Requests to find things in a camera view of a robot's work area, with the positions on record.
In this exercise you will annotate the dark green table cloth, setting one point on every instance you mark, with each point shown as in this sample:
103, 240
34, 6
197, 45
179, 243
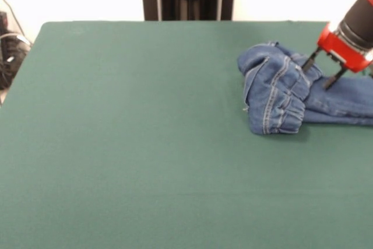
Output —
116, 158

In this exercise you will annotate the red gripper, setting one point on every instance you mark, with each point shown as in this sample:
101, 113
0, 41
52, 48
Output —
341, 49

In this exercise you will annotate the black stand base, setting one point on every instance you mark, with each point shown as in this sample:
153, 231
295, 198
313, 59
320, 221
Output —
11, 62

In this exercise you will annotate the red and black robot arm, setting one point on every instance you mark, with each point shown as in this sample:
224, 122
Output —
360, 18

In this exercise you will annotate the blue denim jeans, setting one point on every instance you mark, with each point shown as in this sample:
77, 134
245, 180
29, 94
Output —
268, 100

